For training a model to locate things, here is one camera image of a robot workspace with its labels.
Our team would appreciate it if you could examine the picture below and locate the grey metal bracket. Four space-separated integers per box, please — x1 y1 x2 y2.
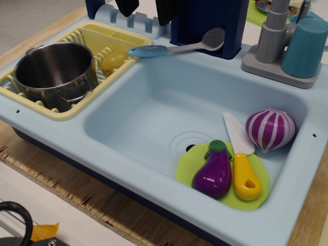
1 237 67 246

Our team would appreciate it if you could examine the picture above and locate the purple striped toy onion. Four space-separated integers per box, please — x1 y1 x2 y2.
245 109 298 154

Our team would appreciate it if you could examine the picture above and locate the toy knife yellow handle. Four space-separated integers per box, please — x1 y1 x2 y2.
223 112 262 201

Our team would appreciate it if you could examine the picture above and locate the teal plastic cup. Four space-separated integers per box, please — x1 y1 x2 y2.
281 18 327 79

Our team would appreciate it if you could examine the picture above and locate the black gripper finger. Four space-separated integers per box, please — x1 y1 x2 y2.
155 0 178 26
115 0 139 17

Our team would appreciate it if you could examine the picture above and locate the yellow tape piece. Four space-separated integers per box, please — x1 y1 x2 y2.
31 222 59 242

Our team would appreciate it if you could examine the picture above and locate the green mat in background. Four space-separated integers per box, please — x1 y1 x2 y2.
247 0 302 26

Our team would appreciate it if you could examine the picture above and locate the green plastic plate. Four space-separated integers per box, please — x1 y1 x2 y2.
175 142 270 211

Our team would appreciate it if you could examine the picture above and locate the stainless steel pot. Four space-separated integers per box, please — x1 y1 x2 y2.
13 42 99 113

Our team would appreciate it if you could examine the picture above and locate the purple toy eggplant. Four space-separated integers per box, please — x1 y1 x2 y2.
192 140 232 200

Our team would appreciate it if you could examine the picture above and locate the grey toy faucet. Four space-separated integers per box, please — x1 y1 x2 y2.
241 1 318 89

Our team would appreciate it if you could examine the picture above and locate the light blue plate rack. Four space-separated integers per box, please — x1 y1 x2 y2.
94 4 171 40

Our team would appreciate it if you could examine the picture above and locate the black cable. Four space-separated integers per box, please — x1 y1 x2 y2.
0 201 34 243

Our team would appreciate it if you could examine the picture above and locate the dark blue utensil holder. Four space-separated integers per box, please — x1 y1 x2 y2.
86 1 249 59

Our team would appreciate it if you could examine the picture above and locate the yellow dish drying rack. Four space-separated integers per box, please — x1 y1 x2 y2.
1 21 153 121

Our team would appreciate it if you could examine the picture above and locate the grey spoon blue handle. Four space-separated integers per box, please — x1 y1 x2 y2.
126 28 226 57

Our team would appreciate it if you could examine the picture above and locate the light blue toy sink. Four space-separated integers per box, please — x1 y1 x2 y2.
1 45 327 245

